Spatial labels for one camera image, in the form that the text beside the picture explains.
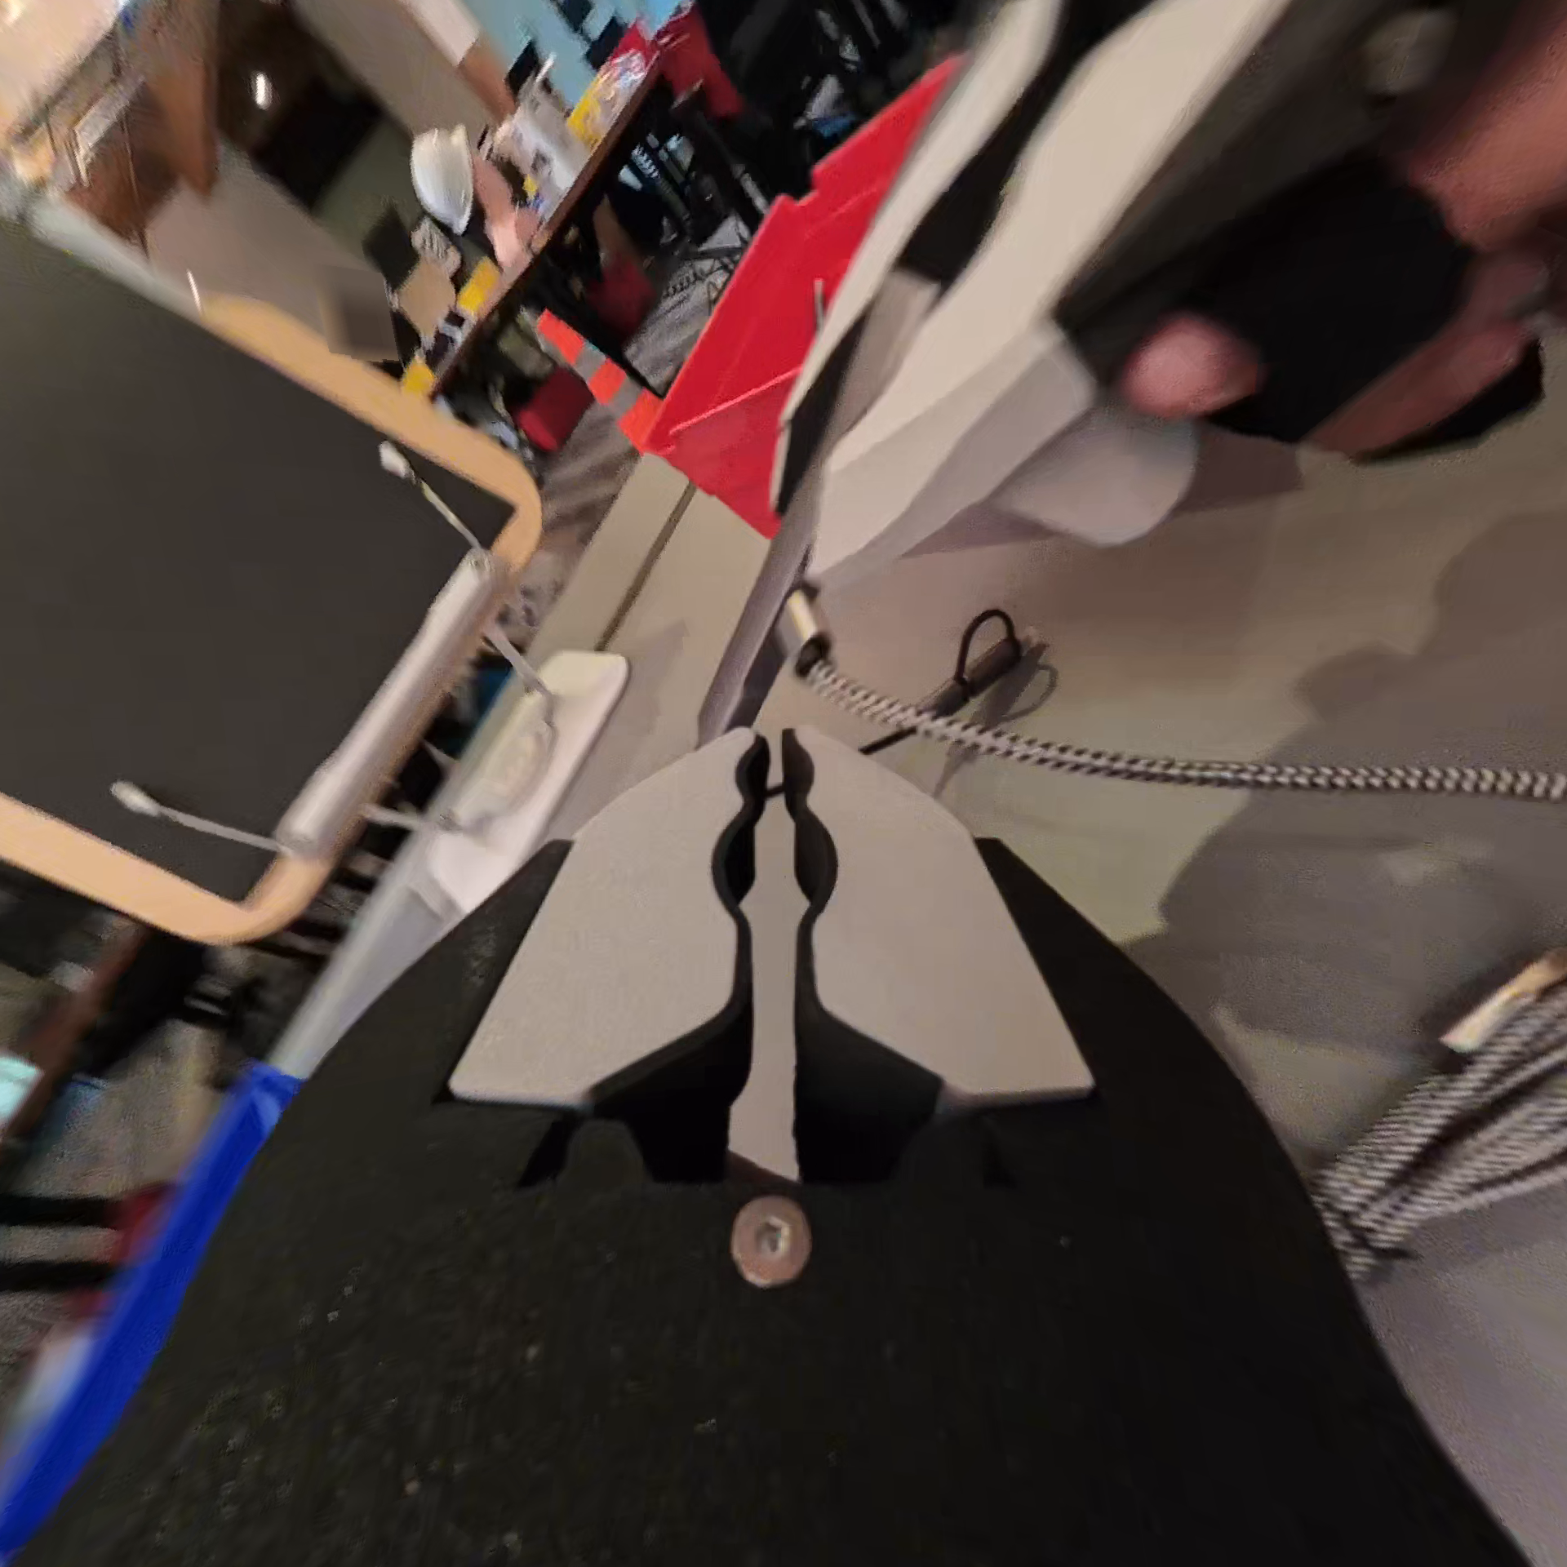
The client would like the long wooden table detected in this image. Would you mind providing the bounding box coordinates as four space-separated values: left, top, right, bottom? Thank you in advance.
403 48 687 393

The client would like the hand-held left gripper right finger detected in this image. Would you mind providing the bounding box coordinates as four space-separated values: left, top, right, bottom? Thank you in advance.
780 727 1096 1117

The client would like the wood-framed black board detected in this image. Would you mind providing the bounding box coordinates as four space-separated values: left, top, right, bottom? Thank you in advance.
0 220 546 944

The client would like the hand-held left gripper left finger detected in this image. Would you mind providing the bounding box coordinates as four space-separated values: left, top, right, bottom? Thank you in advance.
447 727 754 1106

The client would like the grey desk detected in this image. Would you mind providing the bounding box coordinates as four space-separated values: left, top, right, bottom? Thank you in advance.
269 403 1567 1567

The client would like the red storage bin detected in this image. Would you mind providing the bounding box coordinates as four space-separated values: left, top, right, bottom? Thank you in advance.
616 53 969 540

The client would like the person's right hand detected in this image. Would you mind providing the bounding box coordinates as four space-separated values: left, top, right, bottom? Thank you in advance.
1122 0 1567 456

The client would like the blue storage bin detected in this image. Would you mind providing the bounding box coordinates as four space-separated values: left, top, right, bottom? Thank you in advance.
0 1057 301 1557

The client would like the grey white braided cable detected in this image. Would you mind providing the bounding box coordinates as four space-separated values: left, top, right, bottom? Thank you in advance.
788 587 1567 1281

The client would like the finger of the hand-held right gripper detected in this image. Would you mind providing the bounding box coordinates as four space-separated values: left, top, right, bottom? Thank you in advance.
812 0 1287 577
770 0 1067 512

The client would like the orange traffic cone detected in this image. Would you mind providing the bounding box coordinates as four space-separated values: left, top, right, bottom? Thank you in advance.
538 305 662 442

